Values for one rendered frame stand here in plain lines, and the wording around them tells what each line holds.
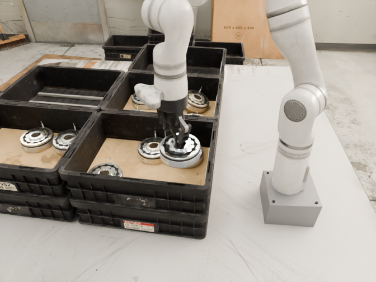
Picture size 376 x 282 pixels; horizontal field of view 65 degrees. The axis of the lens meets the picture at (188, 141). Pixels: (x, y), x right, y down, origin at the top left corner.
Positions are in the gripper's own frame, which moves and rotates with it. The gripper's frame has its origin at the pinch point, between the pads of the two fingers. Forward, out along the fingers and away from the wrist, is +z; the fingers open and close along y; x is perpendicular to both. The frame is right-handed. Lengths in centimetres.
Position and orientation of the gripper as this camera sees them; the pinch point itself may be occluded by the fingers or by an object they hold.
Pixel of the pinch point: (173, 140)
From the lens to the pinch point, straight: 76.6
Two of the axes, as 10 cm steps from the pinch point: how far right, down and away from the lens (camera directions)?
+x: -8.5, 3.4, -4.1
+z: 0.1, 7.8, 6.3
